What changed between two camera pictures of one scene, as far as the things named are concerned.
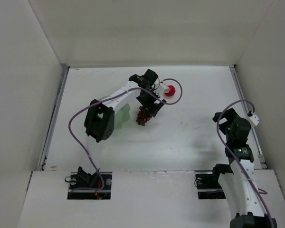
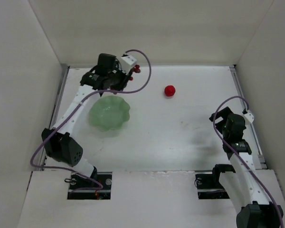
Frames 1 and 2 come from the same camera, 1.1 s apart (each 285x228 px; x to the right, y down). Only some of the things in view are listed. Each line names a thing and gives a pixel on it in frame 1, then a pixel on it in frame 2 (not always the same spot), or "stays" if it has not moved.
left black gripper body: x=153 y=104 -> x=123 y=79
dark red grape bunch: x=143 y=116 -> x=137 y=70
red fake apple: x=172 y=91 stays
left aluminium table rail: x=65 y=71 stays
